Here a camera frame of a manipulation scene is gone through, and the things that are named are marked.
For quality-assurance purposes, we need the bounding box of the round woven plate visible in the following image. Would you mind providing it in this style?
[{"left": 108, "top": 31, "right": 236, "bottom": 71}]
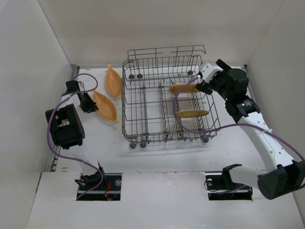
[
  {"left": 168, "top": 83, "right": 200, "bottom": 94},
  {"left": 176, "top": 110, "right": 209, "bottom": 118}
]

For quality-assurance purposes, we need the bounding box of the fish-shaped woven plate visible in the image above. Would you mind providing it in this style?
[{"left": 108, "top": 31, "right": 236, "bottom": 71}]
[
  {"left": 105, "top": 64, "right": 122, "bottom": 100},
  {"left": 93, "top": 90, "right": 119, "bottom": 124}
]

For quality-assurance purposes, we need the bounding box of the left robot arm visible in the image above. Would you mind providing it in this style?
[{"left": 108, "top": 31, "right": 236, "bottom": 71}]
[{"left": 45, "top": 80, "right": 107, "bottom": 187}]

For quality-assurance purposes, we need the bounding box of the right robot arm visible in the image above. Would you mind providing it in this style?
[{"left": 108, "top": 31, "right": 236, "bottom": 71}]
[{"left": 196, "top": 59, "right": 305, "bottom": 200}]

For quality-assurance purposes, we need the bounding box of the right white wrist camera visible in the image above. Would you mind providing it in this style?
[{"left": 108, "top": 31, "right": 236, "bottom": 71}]
[{"left": 197, "top": 62, "right": 220, "bottom": 83}]

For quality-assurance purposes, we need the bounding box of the grey wire dish rack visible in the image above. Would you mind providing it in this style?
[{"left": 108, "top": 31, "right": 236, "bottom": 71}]
[{"left": 121, "top": 45, "right": 220, "bottom": 148}]

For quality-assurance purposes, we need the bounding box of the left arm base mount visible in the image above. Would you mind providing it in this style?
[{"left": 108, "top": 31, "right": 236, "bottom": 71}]
[{"left": 75, "top": 173, "right": 122, "bottom": 201}]

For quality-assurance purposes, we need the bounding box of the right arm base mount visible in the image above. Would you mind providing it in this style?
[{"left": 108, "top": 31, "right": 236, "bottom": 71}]
[{"left": 203, "top": 171, "right": 253, "bottom": 201}]

